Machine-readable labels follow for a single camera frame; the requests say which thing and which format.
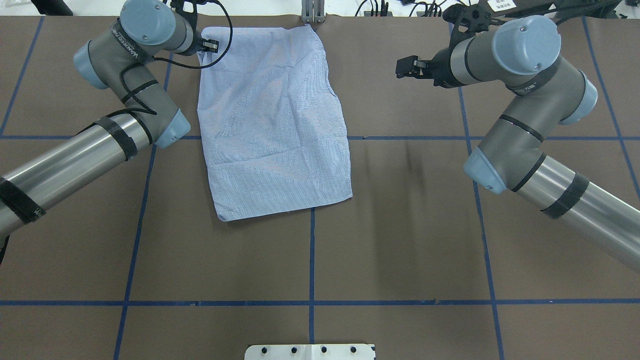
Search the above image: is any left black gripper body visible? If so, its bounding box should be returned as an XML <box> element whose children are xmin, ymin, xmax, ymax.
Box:
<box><xmin>187</xmin><ymin>30</ymin><xmax>210</xmax><ymax>56</ymax></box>

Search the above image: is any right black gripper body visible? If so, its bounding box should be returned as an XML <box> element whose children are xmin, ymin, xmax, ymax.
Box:
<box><xmin>414</xmin><ymin>52</ymin><xmax>453</xmax><ymax>85</ymax></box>

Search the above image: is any blue striped button shirt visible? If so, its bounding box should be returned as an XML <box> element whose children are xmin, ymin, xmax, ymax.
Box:
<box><xmin>197</xmin><ymin>25</ymin><xmax>353</xmax><ymax>223</ymax></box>

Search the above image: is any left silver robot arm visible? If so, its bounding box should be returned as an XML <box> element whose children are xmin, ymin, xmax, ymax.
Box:
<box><xmin>1</xmin><ymin>0</ymin><xmax>220</xmax><ymax>255</ymax></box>

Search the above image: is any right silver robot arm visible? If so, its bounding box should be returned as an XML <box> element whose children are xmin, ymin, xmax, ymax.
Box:
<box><xmin>395</xmin><ymin>14</ymin><xmax>639</xmax><ymax>272</ymax></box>

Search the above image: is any black device with label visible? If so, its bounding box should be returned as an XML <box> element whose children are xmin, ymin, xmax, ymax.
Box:
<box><xmin>477</xmin><ymin>0</ymin><xmax>555</xmax><ymax>18</ymax></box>

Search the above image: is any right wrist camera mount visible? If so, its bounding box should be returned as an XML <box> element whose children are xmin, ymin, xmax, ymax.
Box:
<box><xmin>442</xmin><ymin>3</ymin><xmax>493</xmax><ymax>34</ymax></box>

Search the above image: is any black cable bundle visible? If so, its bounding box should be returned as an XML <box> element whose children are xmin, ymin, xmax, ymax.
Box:
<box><xmin>354</xmin><ymin>0</ymin><xmax>475</xmax><ymax>18</ymax></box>

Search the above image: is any grey aluminium frame post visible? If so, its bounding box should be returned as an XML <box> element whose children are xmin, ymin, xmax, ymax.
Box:
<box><xmin>301</xmin><ymin>0</ymin><xmax>326</xmax><ymax>24</ymax></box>

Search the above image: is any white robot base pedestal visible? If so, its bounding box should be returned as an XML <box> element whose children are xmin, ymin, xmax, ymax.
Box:
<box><xmin>244</xmin><ymin>343</ymin><xmax>377</xmax><ymax>360</ymax></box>

